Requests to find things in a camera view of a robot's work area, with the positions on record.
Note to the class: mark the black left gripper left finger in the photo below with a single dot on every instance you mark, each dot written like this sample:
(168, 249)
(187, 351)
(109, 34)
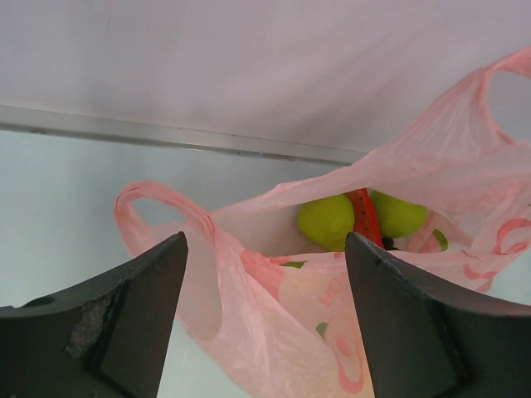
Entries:
(105, 337)

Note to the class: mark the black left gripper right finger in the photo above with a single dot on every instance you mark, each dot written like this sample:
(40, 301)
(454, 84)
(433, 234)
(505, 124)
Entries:
(426, 337)

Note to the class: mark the green fake fruit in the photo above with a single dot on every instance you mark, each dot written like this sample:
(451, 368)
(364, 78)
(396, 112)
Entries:
(327, 221)
(397, 218)

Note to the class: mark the pink plastic bag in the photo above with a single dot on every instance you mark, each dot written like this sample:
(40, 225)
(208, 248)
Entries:
(276, 312)

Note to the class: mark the black fake grapes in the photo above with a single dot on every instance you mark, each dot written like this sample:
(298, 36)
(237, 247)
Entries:
(389, 244)

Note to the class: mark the red watermelon slice toy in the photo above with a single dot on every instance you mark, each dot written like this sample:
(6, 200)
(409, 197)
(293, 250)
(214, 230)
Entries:
(365, 218)

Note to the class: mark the aluminium frame rail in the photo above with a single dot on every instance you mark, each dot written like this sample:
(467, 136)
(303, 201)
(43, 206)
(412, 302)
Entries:
(86, 127)

